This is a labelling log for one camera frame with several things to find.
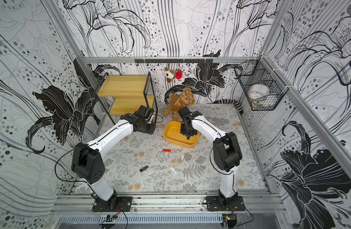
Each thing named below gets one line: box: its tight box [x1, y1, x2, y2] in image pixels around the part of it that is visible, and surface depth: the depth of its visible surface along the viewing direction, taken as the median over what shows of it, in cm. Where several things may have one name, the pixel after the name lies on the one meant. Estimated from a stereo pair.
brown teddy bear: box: [161, 87, 196, 122], surface depth 110 cm
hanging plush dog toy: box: [164, 67, 175, 84], surface depth 95 cm
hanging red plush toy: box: [175, 68, 183, 80], surface depth 95 cm
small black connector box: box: [222, 213, 238, 229], surface depth 71 cm
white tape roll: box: [247, 83, 271, 101], surface depth 75 cm
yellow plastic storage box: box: [163, 120, 200, 149], surface depth 100 cm
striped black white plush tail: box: [213, 99, 244, 115], surface depth 121 cm
